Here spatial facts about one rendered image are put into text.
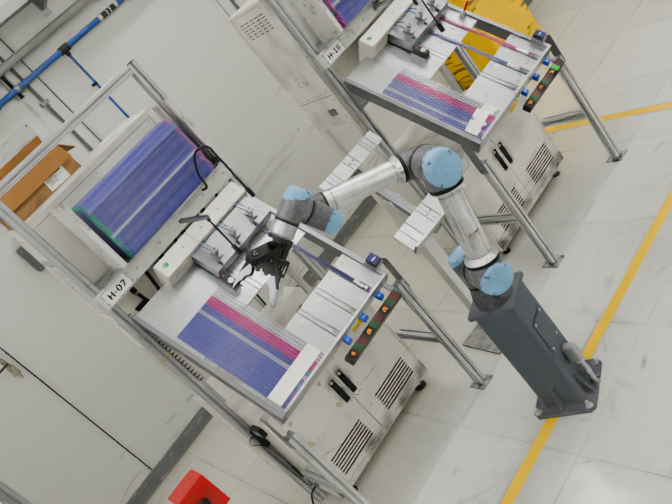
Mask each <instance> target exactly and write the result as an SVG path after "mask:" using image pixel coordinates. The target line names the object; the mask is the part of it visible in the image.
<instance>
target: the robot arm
mask: <svg viewBox="0 0 672 504"><path fill-rule="evenodd" d="M462 171H463V164H462V161H461V159H460V157H459V156H458V155H457V154H456V153H455V152H453V151H452V150H450V149H448V148H445V147H439V146H435V145H432V144H427V143H425V144H418V145H415V146H413V147H410V148H408V149H406V150H404V151H402V152H399V153H397V154H395V155H393V156H391V157H390V160H389V161H387V162H385V163H383V164H381V165H379V166H376V167H374V168H372V169H370V170H368V171H365V172H363V173H361V174H359V175H357V176H354V177H352V178H350V179H348V180H346V181H343V182H341V183H339V184H337V185H335V186H332V187H330V188H328V189H326V190H324V191H322V192H319V193H317V194H315V195H313V196H311V192H309V191H307V190H305V189H302V188H300V187H297V186H295V185H289V186H288V187H287V189H286V191H285V193H284V195H283V197H282V200H281V203H280V205H279V208H278V210H277V213H276V215H275V218H274V220H273V222H272V225H271V227H270V231H271V232H269V234H268V237H270V238H272V241H271V240H270V241H268V242H266V243H264V244H262V245H260V246H258V247H256V248H254V249H252V250H250V251H248V252H246V254H245V261H246V262H245V263H244V265H243V267H242V268H241V270H240V272H239V273H238V275H237V277H236V279H235V282H234V284H233V288H236V287H237V286H238V285H239V284H240V283H241V282H242V281H244V280H245V279H249V278H251V277H252V276H253V275H254V272H255V271H256V272H260V271H262V272H264V275H265V276H268V274H269V275H271V277H270V278H269V279H268V280H267V284H268V286H269V289H270V290H269V295H270V301H269V302H270V305H271V307H272V308H274V307H275V305H276V303H277V299H278V297H280V296H282V295H283V289H282V288H281V287H280V286H279V282H280V279H281V278H284V276H285V274H286V272H287V269H288V267H289V264H290V262H289V261H287V260H286V259H287V256H288V254H289V251H290V249H291V246H292V244H293V242H292V241H291V240H293V239H294V236H295V234H296V231H297V229H298V227H299V224H300V222H301V223H303V224H306V225H308V226H311V227H313V228H316V229H318V230H321V231H323V232H324V233H329V234H332V235H334V234H336V233H337V232H338V231H339V230H340V228H341V226H342V223H343V214H342V212H340V211H338V210H339V209H341V208H344V207H346V206H348V205H350V204H352V203H355V202H357V201H359V200H361V199H363V198H365V197H368V196H370V195H372V194H374V193H376V192H378V191H381V190H383V189H385V188H387V187H389V186H391V185H394V184H396V183H398V182H400V183H405V182H408V181H410V180H415V179H419V180H422V181H423V182H424V184H425V186H426V188H427V190H428V192H429V194H430V195H431V196H432V197H436V198H437V199H438V201H439V203H440V205H441V207H442V209H443V211H444V213H445V215H446V217H447V219H448V221H449V223H450V225H451V227H452V229H453V231H454V233H455V235H456V237H457V239H458V241H459V243H460V245H459V246H458V247H457V248H455V249H454V250H453V251H452V253H451V254H450V256H449V258H448V264H449V265H450V267H451V269H453V271H454V272H455V273H456V274H457V276H458V277H459V278H460V279H461V280H462V282H463V283H464V284H465V285H466V287H467V288H468V289H469V291H470V294H471V297H472V300H473V303H474V304H475V306H476V307H477V308H478V309H479V310H481V311H490V310H493V309H496V308H498V307H499V306H501V305H502V304H503V303H505V302H506V301H507V300H508V298H509V297H510V296H511V294H512V291H513V284H512V281H513V277H514V273H513V269H512V268H511V266H510V265H509V264H508V263H506V262H504V261H503V259H502V257H501V255H500V253H499V251H498V249H497V248H496V247H494V246H491V245H490V243H489V241H488V239H487V237H486V235H485V233H484V231H483V229H482V227H481V225H480V222H479V220H478V218H477V216H476V214H475V212H474V210H473V208H472V206H471V204H470V202H469V199H468V197H467V195H466V193H465V191H464V189H463V187H462V184H463V182H464V177H463V175H462ZM283 266H284V267H283ZM285 266H287V268H286V270H285V273H284V274H282V273H283V270H284V268H285ZM282 267H283V269H282ZM281 269H282V271H281Z"/></svg>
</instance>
